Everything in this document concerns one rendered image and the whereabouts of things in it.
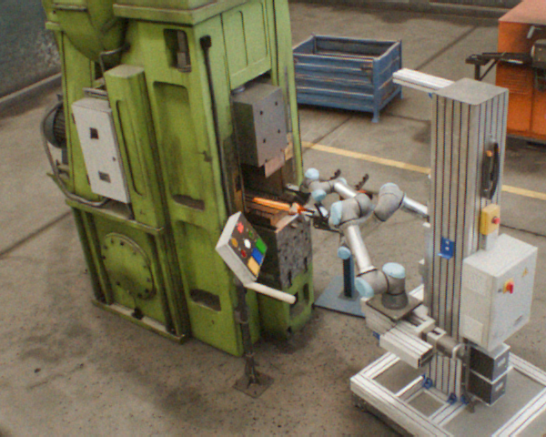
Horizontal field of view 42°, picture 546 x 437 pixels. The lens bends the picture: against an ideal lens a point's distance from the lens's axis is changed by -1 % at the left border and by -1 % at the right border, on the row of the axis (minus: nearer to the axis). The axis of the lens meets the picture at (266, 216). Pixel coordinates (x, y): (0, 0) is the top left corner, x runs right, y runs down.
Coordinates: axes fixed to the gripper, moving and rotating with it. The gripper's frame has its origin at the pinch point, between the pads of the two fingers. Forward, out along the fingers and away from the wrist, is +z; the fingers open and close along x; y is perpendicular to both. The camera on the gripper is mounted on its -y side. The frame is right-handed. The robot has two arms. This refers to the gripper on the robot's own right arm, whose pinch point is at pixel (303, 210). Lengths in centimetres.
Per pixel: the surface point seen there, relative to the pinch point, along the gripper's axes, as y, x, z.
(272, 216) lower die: 3.5, -9.3, 17.7
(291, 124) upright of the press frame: -37, 39, 31
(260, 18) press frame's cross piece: -114, 18, 30
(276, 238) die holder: 14.3, -15.9, 11.7
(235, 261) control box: -7, -72, -3
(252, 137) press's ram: -54, -17, 19
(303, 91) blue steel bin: 76, 332, 228
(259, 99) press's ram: -75, -9, 16
